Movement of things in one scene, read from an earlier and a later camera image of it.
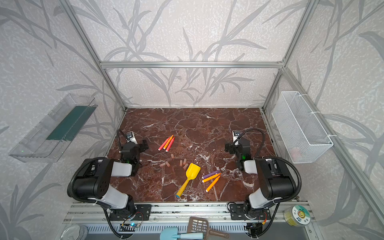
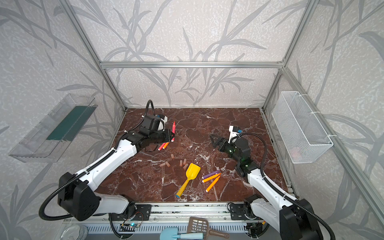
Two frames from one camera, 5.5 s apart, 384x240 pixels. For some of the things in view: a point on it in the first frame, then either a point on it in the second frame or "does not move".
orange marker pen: (168, 142) does not move
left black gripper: (139, 146) → (163, 136)
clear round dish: (74, 232) does not move
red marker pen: (162, 145) does not move
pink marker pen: (170, 144) → (173, 131)
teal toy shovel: (172, 233) does not move
